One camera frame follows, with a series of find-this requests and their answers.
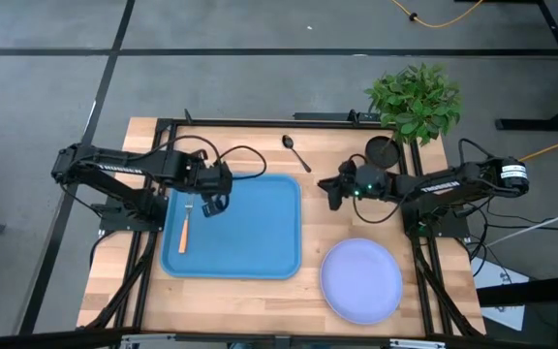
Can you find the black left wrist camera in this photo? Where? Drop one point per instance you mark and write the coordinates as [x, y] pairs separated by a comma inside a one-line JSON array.
[[226, 179]]

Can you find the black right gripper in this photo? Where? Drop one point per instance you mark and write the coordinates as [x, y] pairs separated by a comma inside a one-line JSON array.
[[368, 183]]

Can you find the black plant pot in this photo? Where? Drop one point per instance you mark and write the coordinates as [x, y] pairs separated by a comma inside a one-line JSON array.
[[382, 152]]

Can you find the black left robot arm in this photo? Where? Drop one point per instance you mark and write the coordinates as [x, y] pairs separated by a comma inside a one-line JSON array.
[[114, 167]]

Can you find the black metal stand frame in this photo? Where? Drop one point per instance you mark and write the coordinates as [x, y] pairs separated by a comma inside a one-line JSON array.
[[540, 125]]

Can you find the black spoon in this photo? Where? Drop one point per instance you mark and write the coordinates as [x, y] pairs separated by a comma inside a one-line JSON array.
[[288, 141]]

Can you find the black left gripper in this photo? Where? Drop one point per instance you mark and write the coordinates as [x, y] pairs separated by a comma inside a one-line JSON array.
[[205, 179]]

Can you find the white bowl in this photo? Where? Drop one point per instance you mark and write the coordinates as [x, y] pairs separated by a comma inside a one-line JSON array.
[[361, 281]]

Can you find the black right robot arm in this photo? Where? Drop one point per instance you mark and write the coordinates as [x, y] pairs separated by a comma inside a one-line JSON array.
[[443, 186]]

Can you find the white sheet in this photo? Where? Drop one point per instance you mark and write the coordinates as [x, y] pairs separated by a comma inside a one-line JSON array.
[[494, 271]]

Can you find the black furniture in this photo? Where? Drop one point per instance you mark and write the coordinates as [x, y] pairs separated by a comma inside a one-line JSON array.
[[550, 291]]

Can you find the blue plastic tray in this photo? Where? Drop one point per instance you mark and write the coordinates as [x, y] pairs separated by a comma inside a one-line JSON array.
[[255, 228]]

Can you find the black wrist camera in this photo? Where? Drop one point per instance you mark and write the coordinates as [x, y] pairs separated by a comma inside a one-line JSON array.
[[348, 168], [226, 179]]

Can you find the green leafy plant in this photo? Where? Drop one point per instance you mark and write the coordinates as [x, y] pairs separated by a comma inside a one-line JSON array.
[[417, 102]]

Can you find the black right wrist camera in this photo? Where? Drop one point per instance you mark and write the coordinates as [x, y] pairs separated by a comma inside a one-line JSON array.
[[348, 168]]

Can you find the black crossbar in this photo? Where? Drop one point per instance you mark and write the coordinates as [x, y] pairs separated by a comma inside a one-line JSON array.
[[41, 339]]

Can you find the black table frame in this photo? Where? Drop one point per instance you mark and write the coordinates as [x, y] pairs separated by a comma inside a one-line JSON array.
[[269, 123]]

